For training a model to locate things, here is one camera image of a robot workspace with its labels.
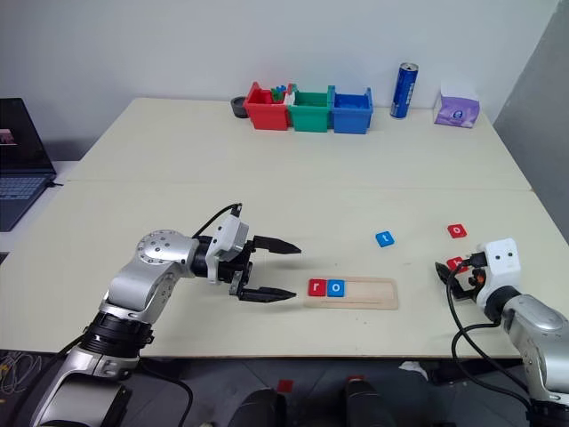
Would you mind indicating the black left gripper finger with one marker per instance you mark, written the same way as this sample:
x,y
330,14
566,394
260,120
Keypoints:
x,y
262,295
275,245

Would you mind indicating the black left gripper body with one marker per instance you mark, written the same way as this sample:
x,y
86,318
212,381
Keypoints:
x,y
242,269

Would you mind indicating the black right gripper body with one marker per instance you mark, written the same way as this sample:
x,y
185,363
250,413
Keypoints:
x,y
475,284

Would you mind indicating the red letter b block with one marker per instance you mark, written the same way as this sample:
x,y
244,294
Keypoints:
x,y
455,264

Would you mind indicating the red letter o block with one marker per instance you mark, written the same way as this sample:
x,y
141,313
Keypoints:
x,y
457,231

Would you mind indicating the blue letter t block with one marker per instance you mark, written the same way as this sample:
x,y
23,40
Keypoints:
x,y
385,239

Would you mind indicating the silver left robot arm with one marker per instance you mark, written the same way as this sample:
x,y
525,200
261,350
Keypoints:
x,y
151,267

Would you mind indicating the red letter r block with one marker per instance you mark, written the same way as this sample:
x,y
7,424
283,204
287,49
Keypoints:
x,y
317,287

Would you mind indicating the blue letter o block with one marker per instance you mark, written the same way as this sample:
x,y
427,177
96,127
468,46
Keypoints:
x,y
335,288

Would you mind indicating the wooden letter tray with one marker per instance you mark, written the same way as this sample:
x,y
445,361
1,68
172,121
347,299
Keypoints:
x,y
369,293

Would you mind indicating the dark rounded shape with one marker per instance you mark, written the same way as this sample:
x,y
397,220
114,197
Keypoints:
x,y
366,405
258,409

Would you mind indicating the red plastic bin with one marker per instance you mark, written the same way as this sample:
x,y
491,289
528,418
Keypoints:
x,y
266,115

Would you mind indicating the green plastic bin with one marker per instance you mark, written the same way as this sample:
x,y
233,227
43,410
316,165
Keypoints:
x,y
311,118

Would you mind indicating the dark round bowl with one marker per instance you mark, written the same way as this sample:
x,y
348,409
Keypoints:
x,y
238,107

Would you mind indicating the blue plastic bin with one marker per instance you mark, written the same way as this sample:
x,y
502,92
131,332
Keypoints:
x,y
351,119

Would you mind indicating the white toy brick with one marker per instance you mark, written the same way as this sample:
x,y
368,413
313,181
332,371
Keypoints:
x,y
290,99

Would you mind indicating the green toy brick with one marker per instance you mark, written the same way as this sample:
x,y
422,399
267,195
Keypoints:
x,y
277,94

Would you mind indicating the purple tissue pack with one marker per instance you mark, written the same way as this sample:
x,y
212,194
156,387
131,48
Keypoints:
x,y
457,111

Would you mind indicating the blue drink can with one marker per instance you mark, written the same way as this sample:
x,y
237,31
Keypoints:
x,y
403,91

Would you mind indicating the dark laptop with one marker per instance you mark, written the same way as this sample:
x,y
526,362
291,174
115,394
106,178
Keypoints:
x,y
20,178

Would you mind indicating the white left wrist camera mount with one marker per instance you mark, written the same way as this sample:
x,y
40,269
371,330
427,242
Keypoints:
x,y
229,240

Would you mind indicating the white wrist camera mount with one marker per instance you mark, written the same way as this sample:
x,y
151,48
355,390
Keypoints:
x,y
229,240
502,262

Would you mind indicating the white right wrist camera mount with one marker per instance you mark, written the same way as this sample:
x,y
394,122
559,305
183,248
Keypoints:
x,y
502,262

